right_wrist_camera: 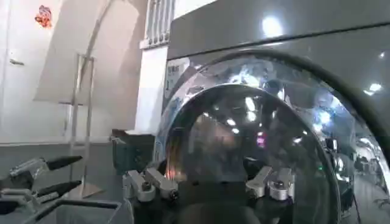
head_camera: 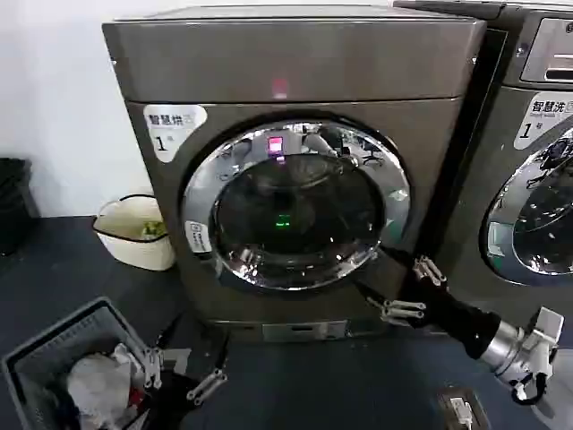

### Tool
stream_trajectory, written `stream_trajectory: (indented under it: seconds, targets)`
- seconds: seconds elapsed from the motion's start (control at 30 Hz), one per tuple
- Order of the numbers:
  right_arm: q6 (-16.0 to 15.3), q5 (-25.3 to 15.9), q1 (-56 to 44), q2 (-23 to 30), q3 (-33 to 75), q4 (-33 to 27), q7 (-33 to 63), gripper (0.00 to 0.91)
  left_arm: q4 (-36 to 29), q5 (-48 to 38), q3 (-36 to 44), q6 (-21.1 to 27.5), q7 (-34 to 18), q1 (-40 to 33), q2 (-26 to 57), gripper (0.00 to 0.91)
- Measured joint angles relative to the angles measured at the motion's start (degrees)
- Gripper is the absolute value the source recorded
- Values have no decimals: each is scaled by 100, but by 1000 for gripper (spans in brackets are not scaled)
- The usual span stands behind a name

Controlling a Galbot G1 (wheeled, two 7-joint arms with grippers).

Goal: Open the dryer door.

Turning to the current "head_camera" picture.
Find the grey front-load dryer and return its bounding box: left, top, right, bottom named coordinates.
left=101, top=16, right=509, bottom=344

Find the round chrome glass washer door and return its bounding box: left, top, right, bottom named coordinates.
left=478, top=126, right=573, bottom=288

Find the round chrome glass dryer door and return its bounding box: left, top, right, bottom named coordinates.
left=181, top=116, right=412, bottom=292

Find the grey washer with control panel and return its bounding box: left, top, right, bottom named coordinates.
left=393, top=0, right=573, bottom=333

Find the black bin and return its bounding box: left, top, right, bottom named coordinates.
left=0, top=157, right=44, bottom=258

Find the white waste bin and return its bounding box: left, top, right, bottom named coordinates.
left=92, top=193, right=176, bottom=271

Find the floor power socket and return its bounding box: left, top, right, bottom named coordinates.
left=435, top=387, right=483, bottom=430

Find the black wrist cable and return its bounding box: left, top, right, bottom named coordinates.
left=509, top=371, right=548, bottom=405

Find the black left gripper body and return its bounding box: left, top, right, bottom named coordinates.
left=141, top=370, right=202, bottom=430

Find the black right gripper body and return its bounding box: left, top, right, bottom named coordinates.
left=420, top=282, right=501, bottom=360

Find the grey plastic laundry basket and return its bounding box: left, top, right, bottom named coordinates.
left=0, top=296, right=158, bottom=430

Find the white crumpled garment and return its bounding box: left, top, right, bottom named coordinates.
left=65, top=342, right=147, bottom=423

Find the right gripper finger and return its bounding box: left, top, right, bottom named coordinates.
left=363, top=295, right=427, bottom=324
left=378, top=244, right=449, bottom=288

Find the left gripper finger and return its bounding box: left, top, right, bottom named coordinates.
left=141, top=313, right=181, bottom=390
left=185, top=334, right=230, bottom=401

